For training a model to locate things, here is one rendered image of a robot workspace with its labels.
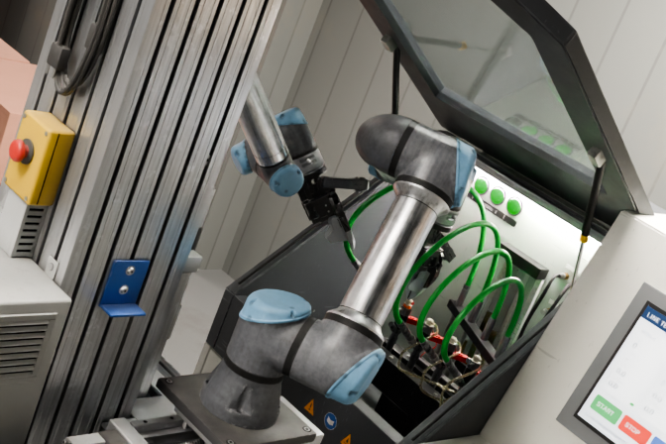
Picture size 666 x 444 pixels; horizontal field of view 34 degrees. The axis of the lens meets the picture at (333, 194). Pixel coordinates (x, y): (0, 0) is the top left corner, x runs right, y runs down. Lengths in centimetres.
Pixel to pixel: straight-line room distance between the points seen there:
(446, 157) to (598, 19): 225
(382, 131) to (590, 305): 66
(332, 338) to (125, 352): 37
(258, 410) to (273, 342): 14
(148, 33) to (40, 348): 53
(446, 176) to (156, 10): 64
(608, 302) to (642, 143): 171
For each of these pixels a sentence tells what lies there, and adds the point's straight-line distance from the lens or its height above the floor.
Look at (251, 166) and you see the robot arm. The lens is 247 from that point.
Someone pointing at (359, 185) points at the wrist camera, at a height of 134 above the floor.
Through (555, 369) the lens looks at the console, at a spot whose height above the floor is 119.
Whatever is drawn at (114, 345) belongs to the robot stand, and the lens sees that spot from 194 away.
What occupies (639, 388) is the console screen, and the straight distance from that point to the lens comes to 233.
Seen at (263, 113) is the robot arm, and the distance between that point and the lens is 229.
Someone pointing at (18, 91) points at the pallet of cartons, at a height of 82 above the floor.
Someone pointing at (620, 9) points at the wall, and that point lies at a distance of 415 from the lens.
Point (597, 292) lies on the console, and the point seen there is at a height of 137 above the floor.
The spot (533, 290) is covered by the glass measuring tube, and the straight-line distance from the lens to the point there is 275.
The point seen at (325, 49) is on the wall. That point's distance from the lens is 499.
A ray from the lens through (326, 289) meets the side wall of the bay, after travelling 292.
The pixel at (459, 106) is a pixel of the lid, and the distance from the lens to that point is 276.
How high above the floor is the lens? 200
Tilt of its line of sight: 16 degrees down
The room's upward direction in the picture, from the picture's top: 22 degrees clockwise
